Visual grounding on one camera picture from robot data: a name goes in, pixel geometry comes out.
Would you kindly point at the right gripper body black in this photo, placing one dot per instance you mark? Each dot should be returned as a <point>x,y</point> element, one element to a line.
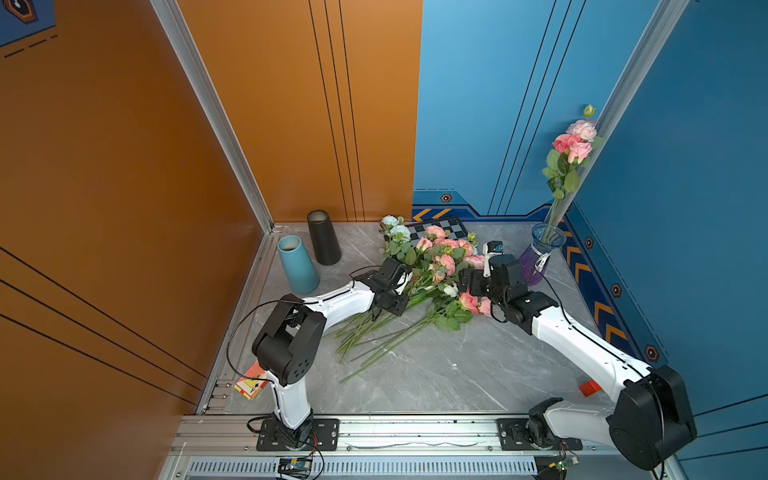
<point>481,286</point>

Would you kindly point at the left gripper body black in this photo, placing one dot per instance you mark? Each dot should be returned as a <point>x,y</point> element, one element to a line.
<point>396,302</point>

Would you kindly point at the bunch of pink flowers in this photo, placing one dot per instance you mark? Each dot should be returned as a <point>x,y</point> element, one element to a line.
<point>436,263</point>

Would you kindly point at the pink rose stem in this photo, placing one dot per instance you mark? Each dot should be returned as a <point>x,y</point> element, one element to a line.
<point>585,150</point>
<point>563,144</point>

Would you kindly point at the pale pink carnation stem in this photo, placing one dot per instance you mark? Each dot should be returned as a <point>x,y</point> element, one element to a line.
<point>586,128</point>

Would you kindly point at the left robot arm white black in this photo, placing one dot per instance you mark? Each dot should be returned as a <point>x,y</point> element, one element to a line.
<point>287,344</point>

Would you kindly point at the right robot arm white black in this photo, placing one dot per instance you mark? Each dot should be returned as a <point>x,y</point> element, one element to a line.
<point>651,418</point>

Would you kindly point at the blue purple glass vase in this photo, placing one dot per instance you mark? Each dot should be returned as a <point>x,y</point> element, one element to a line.
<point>545,239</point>

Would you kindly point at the black cylindrical vase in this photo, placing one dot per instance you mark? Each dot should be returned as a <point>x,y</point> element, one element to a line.
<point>324,239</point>

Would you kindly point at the teal ceramic vase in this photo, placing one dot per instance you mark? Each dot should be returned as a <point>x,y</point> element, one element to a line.
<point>297,264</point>

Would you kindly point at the black white chessboard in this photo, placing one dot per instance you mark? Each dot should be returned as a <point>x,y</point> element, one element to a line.
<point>453,228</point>

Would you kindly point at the red block right side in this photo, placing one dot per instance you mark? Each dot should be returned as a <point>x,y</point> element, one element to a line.
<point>590,388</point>

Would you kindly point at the red box left side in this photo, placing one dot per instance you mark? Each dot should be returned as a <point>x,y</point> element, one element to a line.
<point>253,382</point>

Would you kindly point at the right green circuit board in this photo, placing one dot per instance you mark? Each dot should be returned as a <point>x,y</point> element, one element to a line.
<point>564,464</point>

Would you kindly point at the green circuit board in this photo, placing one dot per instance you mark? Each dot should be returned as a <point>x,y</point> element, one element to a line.
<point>294,468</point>
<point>564,464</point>

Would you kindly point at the left green circuit board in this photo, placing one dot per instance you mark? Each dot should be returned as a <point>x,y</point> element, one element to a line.
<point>294,468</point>

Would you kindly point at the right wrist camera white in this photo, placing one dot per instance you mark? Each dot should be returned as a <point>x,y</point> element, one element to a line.
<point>491,249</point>

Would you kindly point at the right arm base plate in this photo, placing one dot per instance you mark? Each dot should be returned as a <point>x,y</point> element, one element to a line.
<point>510,433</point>

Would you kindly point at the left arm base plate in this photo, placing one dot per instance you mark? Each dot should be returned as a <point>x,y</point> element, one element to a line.
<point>322,434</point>

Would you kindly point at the aluminium front rail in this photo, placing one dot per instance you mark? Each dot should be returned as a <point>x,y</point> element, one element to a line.
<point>451,434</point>

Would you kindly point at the right aluminium corner post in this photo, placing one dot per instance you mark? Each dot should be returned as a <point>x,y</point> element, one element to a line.
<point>655,35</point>

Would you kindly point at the aluminium corner post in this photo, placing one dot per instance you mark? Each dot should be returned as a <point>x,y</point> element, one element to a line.
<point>655,35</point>
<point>181,39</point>

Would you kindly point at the left aluminium corner post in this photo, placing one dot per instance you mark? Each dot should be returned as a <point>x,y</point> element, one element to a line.
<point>181,39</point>

